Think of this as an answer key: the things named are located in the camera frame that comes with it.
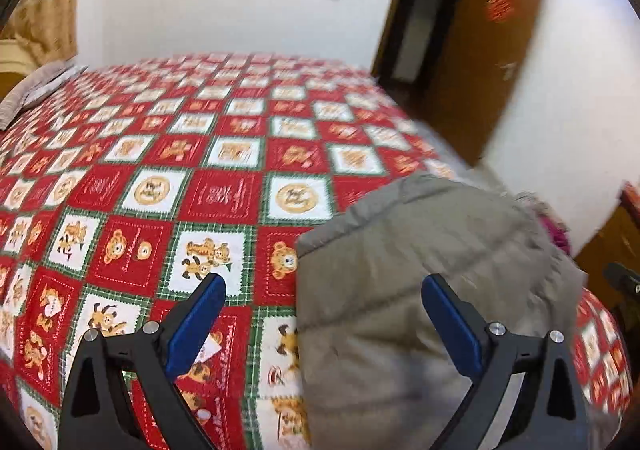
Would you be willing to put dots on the red double happiness sticker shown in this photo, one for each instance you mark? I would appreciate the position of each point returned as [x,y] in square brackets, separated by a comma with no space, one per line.
[499,11]

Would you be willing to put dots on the striped grey pillow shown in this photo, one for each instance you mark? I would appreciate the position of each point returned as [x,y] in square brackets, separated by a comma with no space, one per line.
[36,87]

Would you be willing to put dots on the grey puffer jacket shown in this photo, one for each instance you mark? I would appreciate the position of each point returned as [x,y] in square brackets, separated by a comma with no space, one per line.
[375,373]

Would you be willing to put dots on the clothes pile on floor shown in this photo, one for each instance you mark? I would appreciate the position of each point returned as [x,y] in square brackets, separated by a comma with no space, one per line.
[555,226]

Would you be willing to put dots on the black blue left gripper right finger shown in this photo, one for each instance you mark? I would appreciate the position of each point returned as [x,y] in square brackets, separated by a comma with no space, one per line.
[549,412]

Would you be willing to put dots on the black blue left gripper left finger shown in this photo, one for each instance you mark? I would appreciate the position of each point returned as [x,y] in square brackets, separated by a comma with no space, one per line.
[96,410]

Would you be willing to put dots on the brown wooden door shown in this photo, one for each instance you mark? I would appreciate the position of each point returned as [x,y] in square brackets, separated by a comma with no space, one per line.
[466,96]

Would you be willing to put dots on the silver door handle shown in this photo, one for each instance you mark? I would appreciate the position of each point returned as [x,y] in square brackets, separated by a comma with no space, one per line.
[508,70]

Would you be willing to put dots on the cream round headboard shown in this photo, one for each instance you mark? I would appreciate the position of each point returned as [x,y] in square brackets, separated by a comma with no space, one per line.
[15,65]

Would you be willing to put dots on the brown wooden nightstand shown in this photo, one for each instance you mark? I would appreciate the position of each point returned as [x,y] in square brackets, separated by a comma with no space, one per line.
[617,241]

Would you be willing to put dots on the beige patterned curtain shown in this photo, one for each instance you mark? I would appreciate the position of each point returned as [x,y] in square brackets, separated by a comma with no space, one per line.
[46,29]

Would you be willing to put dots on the red patchwork bear quilt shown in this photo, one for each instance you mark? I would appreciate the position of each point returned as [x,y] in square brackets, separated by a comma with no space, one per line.
[314,196]

